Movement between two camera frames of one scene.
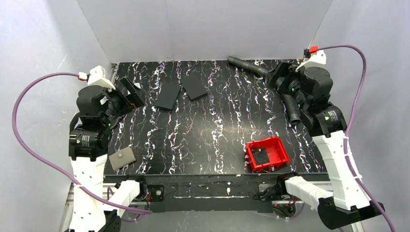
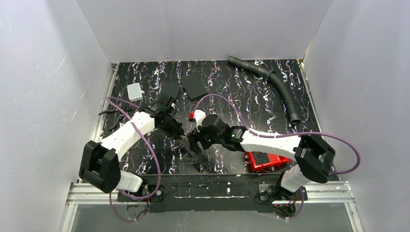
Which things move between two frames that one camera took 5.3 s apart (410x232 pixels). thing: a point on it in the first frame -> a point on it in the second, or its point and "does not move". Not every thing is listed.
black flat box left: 167,94 does not move
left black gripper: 121,97 -> 172,126
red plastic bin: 267,152 does not move
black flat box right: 194,86 does not move
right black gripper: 280,78 -> 196,140
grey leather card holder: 122,158 -> 186,144
